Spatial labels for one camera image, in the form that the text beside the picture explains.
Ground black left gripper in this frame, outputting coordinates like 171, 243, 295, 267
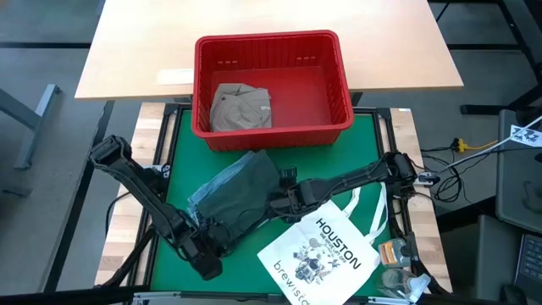
177, 218, 238, 281

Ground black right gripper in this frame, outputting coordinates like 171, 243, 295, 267
266, 167, 319, 224

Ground dark green garment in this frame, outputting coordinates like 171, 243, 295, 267
196, 150, 284, 255

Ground white printed tote bag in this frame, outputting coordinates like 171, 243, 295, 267
257, 186, 389, 305

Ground light blue denim jeans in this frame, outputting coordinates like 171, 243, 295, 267
187, 150, 257, 221

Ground beige garment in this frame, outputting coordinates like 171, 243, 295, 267
209, 82, 273, 132

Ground red plastic laundry bin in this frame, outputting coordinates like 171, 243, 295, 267
190, 30, 355, 153

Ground wooden side board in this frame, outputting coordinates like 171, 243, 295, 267
95, 101, 169, 287
389, 108, 452, 293

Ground orange label pump bottle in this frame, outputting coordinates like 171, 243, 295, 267
379, 237, 419, 269

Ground clear spray bottle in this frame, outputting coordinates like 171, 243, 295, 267
374, 269, 432, 302

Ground white label strip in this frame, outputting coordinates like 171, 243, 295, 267
156, 68, 196, 86

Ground yellow power plug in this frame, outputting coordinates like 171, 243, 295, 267
456, 138, 501, 153

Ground light wooden desk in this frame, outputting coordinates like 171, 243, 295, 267
75, 0, 464, 102

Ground grey metal table leg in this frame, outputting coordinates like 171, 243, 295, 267
0, 83, 61, 170

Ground grey side desk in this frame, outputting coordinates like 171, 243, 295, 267
495, 108, 542, 235

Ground white printed paper flag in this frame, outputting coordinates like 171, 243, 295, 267
510, 124, 542, 148

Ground dark laptop keyboard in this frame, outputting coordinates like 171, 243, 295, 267
514, 233, 542, 293

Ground black metal table frame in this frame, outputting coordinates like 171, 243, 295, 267
41, 101, 451, 305

